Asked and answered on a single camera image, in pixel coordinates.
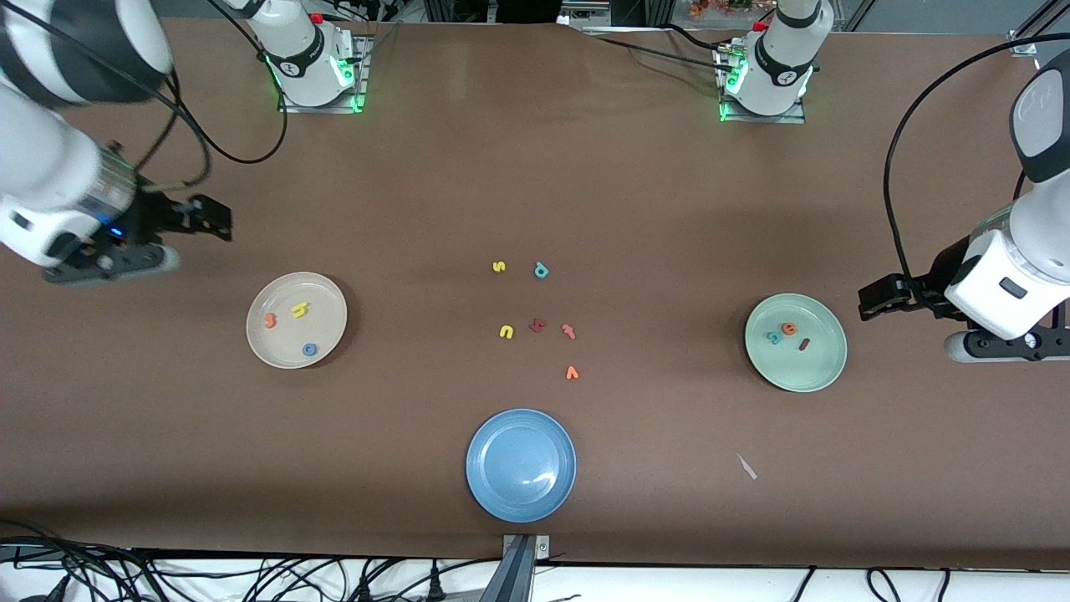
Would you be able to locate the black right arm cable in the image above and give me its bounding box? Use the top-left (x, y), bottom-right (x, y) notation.
top-left (17, 0), bottom-right (288, 193)

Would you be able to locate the metal table edge bracket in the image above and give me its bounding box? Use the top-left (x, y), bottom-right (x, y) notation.
top-left (502, 533), bottom-right (553, 559)

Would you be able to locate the green plate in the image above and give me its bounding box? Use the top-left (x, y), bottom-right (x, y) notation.
top-left (744, 293), bottom-right (848, 394)

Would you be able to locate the aluminium frame profile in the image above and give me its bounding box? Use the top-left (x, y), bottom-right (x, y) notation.
top-left (1007, 0), bottom-right (1070, 58)

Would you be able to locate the beige brown plate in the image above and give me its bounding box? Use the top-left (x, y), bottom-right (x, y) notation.
top-left (246, 272), bottom-right (349, 370)

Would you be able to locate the black cable to arm base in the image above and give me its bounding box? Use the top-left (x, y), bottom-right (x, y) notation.
top-left (665, 23), bottom-right (738, 51)
top-left (585, 32), bottom-right (728, 69)

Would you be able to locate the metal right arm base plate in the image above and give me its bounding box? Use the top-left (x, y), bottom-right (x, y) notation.
top-left (278, 33), bottom-right (370, 115)

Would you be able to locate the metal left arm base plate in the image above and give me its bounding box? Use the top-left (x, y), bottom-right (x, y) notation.
top-left (717, 46), bottom-right (808, 125)

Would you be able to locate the blue plate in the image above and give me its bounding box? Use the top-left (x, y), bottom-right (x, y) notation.
top-left (466, 408), bottom-right (578, 524)

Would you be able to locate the brown table cover sheet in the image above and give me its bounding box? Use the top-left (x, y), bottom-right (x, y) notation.
top-left (0, 17), bottom-right (1070, 569)

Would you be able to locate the dark grey camera pole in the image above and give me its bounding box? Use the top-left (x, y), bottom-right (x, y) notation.
top-left (478, 535), bottom-right (538, 602)

